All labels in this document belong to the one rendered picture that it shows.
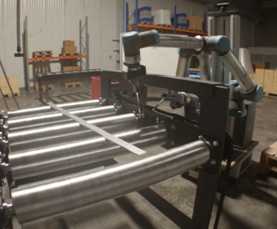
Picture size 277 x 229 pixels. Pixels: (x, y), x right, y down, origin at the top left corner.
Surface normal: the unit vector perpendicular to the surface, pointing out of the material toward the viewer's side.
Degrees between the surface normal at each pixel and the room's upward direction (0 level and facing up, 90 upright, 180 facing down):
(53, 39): 90
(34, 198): 42
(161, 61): 90
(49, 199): 53
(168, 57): 90
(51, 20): 90
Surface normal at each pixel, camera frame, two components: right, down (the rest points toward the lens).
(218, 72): -0.73, 0.18
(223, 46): 0.35, 0.15
